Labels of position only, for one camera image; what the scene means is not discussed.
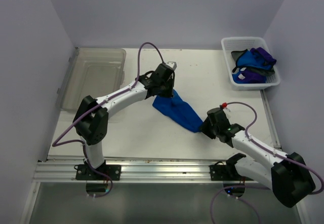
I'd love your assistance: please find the clear plastic bin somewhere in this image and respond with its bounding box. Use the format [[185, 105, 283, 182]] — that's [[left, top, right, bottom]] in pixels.
[[56, 48, 126, 113]]

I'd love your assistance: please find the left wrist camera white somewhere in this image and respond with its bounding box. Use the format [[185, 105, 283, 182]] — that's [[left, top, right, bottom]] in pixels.
[[166, 61, 177, 70]]

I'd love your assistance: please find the grey towel in basket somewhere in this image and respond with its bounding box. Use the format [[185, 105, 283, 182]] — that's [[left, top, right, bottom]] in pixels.
[[231, 48, 276, 77]]

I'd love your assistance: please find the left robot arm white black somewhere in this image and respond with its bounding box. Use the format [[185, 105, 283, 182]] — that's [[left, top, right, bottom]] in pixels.
[[73, 62, 177, 180]]

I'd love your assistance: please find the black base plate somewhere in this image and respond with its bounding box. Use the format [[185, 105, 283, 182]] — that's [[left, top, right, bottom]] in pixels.
[[74, 164, 121, 181], [209, 161, 252, 181]]

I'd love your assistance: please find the white plastic basket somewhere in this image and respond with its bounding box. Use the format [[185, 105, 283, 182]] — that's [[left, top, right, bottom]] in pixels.
[[221, 36, 280, 90]]

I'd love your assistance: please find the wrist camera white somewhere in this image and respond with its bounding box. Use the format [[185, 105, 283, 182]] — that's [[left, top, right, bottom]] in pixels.
[[166, 61, 177, 70], [220, 102, 232, 119]]

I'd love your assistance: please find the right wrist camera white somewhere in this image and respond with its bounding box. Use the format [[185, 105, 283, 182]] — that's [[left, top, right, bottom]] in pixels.
[[220, 102, 232, 119]]

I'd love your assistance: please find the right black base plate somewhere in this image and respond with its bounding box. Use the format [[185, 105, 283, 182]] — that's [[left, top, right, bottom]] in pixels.
[[209, 161, 252, 181]]

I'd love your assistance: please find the purple towel in basket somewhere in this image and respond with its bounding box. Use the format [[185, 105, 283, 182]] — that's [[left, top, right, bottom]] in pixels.
[[245, 47, 277, 77]]

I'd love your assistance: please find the blue towel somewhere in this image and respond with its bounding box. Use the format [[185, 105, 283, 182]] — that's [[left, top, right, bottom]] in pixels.
[[231, 50, 266, 84], [152, 90, 203, 133]]

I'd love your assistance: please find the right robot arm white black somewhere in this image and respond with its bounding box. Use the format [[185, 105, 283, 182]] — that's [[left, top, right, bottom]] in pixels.
[[200, 107, 315, 208]]

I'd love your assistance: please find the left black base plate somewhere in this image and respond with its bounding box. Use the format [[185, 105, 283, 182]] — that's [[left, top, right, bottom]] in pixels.
[[74, 164, 121, 181]]

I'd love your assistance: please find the aluminium rail frame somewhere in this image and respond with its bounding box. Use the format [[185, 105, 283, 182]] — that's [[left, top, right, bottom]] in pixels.
[[31, 130, 301, 184]]

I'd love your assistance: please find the blue towel in basket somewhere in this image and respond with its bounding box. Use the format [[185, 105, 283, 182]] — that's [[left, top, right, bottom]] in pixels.
[[231, 50, 266, 84]]

